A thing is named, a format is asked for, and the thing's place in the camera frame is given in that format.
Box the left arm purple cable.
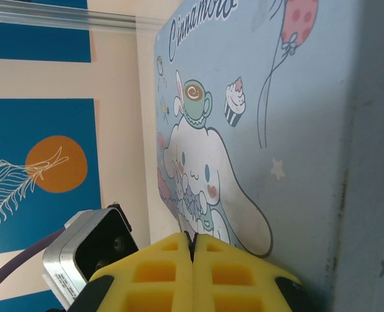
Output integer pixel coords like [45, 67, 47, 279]
[0, 227, 68, 293]

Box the light blue cartoon tin box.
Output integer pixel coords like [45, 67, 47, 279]
[154, 0, 384, 312]

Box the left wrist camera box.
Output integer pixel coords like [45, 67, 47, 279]
[42, 201, 140, 309]

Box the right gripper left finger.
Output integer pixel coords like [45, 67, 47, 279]
[71, 231, 195, 312]

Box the aluminium frame post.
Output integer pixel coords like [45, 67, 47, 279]
[0, 8, 168, 35]

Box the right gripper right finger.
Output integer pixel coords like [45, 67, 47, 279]
[191, 232, 314, 312]

